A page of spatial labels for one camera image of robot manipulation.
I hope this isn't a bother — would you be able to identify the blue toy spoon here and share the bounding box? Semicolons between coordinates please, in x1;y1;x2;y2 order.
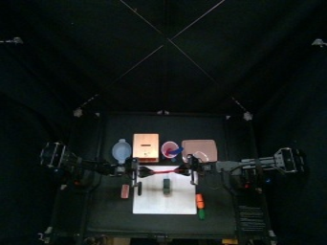
165;145;185;157

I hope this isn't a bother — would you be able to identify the pinkish brown tray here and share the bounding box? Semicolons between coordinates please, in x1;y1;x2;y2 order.
180;139;219;164

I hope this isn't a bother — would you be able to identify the wooden box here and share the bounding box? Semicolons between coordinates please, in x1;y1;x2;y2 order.
132;133;161;164

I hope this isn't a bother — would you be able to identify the pink cup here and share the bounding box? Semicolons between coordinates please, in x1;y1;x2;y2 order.
160;141;181;160

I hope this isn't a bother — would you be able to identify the pink toy salmon slice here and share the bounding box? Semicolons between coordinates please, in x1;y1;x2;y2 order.
120;184;131;200

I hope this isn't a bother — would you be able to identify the orange toy carrot green top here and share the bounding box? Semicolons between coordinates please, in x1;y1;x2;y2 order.
194;192;207;221

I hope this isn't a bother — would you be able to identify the white text label sheet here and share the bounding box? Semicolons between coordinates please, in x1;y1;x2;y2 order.
236;204;267;237

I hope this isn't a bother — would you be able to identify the thin grey frame wire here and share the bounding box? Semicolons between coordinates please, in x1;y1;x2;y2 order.
77;0;226;109
117;0;251;114

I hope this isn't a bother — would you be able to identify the silver frame clamp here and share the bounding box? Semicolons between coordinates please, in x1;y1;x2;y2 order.
0;36;24;45
311;37;327;48

